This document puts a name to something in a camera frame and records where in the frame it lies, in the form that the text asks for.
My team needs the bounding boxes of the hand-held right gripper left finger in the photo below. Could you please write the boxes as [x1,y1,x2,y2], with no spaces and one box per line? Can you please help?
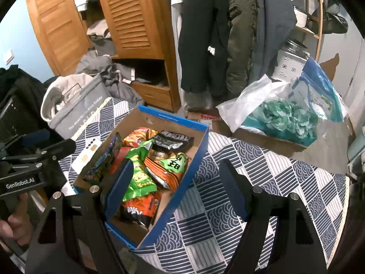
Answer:
[26,157,135,274]

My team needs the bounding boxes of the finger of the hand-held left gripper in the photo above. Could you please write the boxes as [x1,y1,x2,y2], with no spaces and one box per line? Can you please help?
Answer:
[21,129,51,148]
[3,138,77,166]

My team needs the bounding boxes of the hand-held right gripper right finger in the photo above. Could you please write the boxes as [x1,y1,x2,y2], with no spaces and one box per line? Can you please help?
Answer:
[219,158,328,274]

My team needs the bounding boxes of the green snack packet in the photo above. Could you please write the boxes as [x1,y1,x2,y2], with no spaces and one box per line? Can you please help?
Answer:
[121,139,160,203]

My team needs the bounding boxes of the orange packet black lettering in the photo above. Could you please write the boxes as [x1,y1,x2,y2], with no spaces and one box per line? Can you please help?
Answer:
[118,190,163,229]

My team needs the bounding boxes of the red snack packet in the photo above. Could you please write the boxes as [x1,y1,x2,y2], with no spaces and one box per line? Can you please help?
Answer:
[107,146,132,175]

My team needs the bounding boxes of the dark cartoon snack packet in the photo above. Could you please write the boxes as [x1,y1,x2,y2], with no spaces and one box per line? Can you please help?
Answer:
[84,132,124,184]

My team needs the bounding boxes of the blue cardboard box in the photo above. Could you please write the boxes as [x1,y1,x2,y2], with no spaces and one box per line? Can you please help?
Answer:
[71,105,210,250]

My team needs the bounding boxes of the orange packet green label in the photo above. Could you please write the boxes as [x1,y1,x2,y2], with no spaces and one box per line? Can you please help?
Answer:
[143,151,191,191]

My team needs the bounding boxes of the orange packet white lettering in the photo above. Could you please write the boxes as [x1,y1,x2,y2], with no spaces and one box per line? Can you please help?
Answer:
[123,127,159,148]

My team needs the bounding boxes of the black snack packet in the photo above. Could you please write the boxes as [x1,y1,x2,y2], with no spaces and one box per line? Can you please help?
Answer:
[152,131,195,153]

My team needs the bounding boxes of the person's left hand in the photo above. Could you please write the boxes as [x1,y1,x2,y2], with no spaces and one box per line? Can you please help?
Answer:
[0,192,31,248]

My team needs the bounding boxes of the white smartphone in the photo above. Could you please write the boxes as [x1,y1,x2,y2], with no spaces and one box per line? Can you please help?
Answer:
[71,138,103,175]

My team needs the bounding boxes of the grey laundry bag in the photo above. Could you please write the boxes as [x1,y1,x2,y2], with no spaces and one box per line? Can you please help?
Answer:
[48,74,115,141]

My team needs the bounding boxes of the black fabric pile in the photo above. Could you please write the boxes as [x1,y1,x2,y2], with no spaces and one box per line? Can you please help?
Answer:
[0,65,60,160]

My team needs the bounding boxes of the white fleece garment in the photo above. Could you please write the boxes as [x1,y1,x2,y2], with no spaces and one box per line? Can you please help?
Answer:
[41,73,95,122]

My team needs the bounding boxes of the pile of teal packets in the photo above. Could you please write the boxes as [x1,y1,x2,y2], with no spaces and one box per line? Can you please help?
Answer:
[254,100,319,138]

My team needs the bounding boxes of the grey clothes pile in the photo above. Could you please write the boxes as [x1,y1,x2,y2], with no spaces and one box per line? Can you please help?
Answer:
[76,50,145,107]

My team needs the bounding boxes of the white plastic bag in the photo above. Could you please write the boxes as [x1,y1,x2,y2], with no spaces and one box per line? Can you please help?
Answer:
[216,74,290,133]

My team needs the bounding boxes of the wooden wardrobe drawer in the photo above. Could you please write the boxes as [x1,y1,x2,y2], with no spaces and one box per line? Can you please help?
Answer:
[130,80,179,113]

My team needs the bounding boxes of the wooden wardrobe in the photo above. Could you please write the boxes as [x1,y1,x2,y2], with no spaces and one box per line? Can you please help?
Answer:
[25,0,183,113]

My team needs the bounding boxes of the crumpled grey white clothes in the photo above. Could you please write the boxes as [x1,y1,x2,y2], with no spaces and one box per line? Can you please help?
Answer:
[86,18,116,56]

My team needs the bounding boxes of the white bucket metal lid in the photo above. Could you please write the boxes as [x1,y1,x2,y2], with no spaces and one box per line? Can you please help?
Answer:
[271,38,310,82]

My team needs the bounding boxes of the blue plastic bag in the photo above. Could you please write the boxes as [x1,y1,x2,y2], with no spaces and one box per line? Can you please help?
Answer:
[288,56,349,124]

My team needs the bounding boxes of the olive hanging coat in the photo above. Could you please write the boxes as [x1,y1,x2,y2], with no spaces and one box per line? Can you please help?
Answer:
[225,0,259,98]

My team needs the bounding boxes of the black hanging coat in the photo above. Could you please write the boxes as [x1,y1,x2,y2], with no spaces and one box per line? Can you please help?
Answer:
[178,0,232,93]

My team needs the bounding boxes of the blue-grey hanging coat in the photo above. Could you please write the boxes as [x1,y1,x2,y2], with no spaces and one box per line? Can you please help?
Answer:
[251,0,297,84]

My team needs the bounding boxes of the white pot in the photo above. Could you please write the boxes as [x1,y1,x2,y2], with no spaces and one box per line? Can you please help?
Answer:
[294,6,309,28]

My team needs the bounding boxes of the wooden shelf rack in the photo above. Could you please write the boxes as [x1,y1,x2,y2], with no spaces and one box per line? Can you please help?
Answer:
[285,0,324,64]

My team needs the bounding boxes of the grey hanging jacket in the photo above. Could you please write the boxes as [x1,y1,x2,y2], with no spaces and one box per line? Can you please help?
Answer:
[312,0,350,35]

